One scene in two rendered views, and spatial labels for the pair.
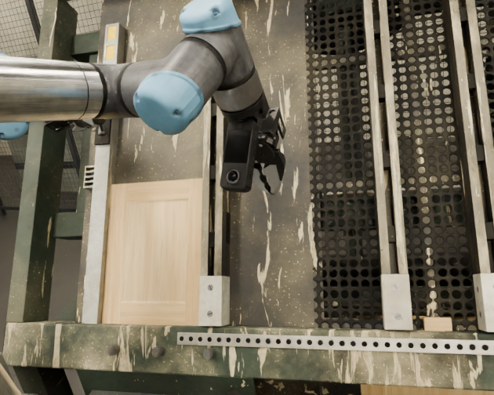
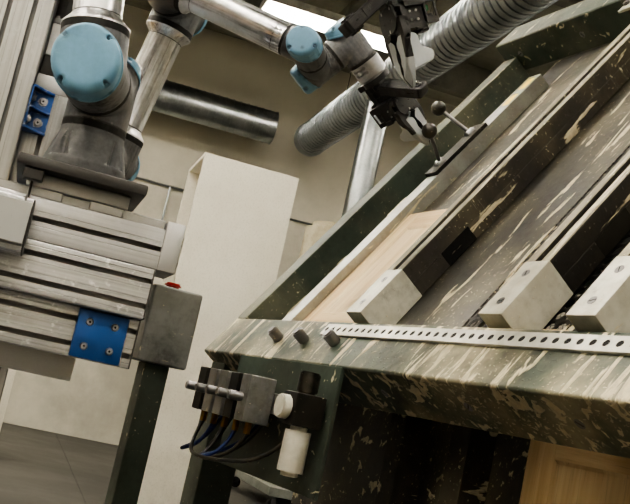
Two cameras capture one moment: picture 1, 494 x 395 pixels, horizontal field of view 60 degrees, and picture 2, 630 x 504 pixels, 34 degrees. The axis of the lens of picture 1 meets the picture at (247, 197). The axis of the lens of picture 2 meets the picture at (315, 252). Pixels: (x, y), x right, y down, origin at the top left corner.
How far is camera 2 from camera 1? 164 cm
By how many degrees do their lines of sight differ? 57
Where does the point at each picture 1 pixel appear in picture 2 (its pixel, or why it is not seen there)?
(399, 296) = (520, 281)
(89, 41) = not seen: hidden behind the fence
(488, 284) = (614, 266)
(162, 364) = (295, 352)
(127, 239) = (378, 260)
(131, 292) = (337, 304)
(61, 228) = not seen: hidden behind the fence
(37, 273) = (294, 291)
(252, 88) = not seen: outside the picture
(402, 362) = (469, 356)
